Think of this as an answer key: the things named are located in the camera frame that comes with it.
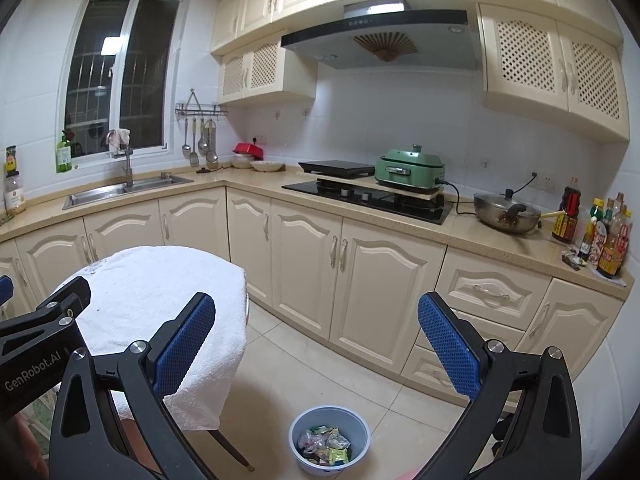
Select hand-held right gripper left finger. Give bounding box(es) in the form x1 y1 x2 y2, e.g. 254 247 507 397
49 290 217 480

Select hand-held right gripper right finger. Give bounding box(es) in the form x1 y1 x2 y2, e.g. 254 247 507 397
416 291 583 480

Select light blue plastic bin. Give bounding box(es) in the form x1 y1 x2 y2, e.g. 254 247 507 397
289 406 372 477

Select glass jar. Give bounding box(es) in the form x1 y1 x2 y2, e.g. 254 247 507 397
4 170 27 217

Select steel sink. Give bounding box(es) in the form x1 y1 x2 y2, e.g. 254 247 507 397
62 172 195 211

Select green dish soap bottle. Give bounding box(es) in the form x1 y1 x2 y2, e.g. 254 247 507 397
56 130 73 173

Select steel wok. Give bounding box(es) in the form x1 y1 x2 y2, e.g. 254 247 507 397
472 189 543 235

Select steel faucet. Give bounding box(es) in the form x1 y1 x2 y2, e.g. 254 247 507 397
106 130 136 188

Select large white appliance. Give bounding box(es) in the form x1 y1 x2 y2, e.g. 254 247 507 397
570 337 632 480

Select dark soy sauce bottle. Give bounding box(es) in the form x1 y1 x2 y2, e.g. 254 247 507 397
551 177 583 244

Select green cap sauce bottle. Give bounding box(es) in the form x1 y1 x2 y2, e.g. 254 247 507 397
579 198 605 261

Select green electric cooker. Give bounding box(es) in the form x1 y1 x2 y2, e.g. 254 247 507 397
375 145 448 190

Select wooden board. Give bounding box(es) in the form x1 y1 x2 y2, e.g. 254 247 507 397
315 174 444 196

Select steel skimmer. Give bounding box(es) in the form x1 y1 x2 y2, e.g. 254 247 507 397
205 119 221 168

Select black gas hob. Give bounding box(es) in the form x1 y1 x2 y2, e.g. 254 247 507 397
281 179 453 226

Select black induction cooker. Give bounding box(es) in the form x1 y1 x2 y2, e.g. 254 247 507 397
298 159 377 180

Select window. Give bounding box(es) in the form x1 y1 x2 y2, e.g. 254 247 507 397
59 0 191 168

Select small lattice door cabinet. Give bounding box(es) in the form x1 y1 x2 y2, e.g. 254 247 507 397
218 35 317 108

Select large lattice door cabinet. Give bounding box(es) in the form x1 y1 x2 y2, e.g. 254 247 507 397
477 2 631 143

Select range hood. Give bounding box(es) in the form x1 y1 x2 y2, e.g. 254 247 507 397
280 0 481 71

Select black power cable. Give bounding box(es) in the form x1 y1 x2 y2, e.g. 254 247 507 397
437 180 481 216

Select wall utensil rack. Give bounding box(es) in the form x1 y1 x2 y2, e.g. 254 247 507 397
175 89 230 118

